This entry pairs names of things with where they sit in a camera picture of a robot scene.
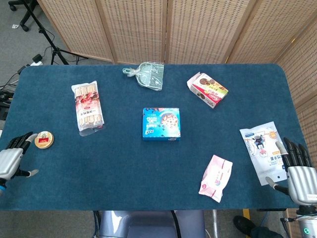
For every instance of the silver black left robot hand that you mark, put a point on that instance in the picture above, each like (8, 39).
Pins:
(11, 158)

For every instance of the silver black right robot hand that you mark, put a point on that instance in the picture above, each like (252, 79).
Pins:
(301, 182)

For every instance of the round yellow tin red label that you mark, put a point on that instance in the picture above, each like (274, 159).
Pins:
(44, 140)

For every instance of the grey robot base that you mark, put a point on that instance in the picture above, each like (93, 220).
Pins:
(148, 224)

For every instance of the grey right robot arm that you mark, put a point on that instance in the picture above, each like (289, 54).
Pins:
(308, 223)

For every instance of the white red cookie box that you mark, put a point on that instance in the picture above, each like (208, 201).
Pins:
(206, 89)

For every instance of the blue snack box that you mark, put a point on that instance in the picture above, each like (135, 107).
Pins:
(161, 124)

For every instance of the white printed pouch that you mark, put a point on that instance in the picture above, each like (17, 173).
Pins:
(262, 151)

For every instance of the black shoe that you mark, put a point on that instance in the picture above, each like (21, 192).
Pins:
(244, 224)

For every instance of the pink wet wipes pack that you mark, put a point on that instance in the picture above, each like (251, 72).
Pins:
(216, 177)

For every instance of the red-white snack stick packet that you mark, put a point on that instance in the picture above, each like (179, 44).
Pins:
(87, 105)

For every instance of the silver table leg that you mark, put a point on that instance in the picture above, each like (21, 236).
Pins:
(215, 224)

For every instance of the white power strip with adapter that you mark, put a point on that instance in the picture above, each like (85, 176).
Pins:
(37, 60)

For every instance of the blue felt table mat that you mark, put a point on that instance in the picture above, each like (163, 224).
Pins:
(123, 168)

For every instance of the black tripod stand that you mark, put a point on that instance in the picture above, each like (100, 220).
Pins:
(43, 32)

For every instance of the black office chair base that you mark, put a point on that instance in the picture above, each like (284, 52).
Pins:
(24, 15)

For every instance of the green dustpan in plastic wrap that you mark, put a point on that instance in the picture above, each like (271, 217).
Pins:
(148, 77)

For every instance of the woven wooden folding screen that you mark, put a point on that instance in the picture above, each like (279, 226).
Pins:
(203, 29)

